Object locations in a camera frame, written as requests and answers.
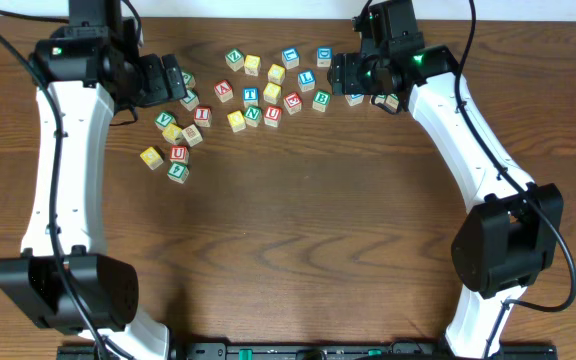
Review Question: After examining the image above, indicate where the red E block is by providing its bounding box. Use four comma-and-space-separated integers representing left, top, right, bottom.
283, 92, 303, 115

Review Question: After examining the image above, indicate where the green N block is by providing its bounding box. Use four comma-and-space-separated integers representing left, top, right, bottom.
244, 106, 262, 127

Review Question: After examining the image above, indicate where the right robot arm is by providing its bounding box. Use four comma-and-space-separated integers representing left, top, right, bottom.
327, 1, 563, 359

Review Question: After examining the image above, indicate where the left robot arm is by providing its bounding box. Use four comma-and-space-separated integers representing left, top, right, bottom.
0, 0, 186, 359

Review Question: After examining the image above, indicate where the blue P block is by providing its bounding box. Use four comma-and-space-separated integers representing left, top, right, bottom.
345, 94, 364, 106

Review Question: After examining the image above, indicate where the green R block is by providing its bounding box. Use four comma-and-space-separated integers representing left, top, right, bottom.
371, 95, 387, 105

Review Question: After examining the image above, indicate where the blue D block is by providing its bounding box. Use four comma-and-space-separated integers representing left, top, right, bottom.
316, 47, 332, 68

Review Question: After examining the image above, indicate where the green V block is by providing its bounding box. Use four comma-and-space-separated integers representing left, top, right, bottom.
154, 111, 177, 131

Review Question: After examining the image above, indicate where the green J block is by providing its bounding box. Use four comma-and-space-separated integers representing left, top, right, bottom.
385, 94, 400, 112

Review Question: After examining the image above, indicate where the green B block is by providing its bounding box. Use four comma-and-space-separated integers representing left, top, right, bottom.
312, 90, 331, 113

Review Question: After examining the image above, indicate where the blue L block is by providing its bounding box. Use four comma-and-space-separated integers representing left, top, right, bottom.
298, 70, 316, 92

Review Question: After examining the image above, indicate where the yellow block beside V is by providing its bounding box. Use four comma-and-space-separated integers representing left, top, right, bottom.
162, 123, 183, 145

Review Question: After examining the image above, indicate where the red I block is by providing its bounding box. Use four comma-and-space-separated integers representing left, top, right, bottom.
194, 106, 212, 128

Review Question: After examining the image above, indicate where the plain wooden picture block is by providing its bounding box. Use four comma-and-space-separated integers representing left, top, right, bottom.
182, 125, 203, 147

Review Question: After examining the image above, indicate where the blue block top row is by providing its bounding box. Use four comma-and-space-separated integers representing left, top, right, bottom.
281, 47, 300, 70

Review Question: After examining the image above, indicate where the yellow block far left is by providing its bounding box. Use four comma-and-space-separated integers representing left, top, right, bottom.
140, 147, 164, 170

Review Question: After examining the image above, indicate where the red A block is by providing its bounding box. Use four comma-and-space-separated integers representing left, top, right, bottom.
214, 80, 234, 103

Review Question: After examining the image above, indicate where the red U block lower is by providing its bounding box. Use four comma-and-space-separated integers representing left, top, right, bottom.
169, 145, 189, 165

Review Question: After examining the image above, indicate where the red u block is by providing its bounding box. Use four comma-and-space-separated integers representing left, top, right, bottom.
169, 145, 189, 165
264, 106, 283, 128

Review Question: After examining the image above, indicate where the yellow C block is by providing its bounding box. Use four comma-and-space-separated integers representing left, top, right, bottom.
268, 64, 286, 85

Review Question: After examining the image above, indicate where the yellow S block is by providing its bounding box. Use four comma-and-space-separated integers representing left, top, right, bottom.
263, 82, 282, 105

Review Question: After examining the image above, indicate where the green Z block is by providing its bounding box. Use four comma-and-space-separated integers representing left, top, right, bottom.
225, 48, 245, 72

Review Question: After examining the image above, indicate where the red U block upper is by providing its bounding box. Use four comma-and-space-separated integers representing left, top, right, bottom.
264, 106, 283, 128

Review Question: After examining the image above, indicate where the green 4 block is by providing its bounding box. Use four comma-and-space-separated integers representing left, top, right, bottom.
167, 162, 189, 184

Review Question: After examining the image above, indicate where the yellow O block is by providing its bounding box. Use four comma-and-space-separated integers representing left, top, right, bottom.
227, 110, 246, 133

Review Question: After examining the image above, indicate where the blue T block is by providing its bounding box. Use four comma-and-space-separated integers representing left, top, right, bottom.
242, 87, 259, 108

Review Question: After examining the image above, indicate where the yellow block top row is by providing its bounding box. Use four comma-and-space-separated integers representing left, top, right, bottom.
244, 55, 261, 77

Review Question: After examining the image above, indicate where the right black cable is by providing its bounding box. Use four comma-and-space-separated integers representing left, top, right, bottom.
453, 0, 576, 315

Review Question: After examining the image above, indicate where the black cable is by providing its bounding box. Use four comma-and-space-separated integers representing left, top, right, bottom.
0, 2, 134, 360
453, 0, 576, 315

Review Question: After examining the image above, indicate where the left black cable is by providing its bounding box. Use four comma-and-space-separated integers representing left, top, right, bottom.
0, 2, 134, 360

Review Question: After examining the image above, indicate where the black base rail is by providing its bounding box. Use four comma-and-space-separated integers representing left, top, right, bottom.
56, 340, 558, 360

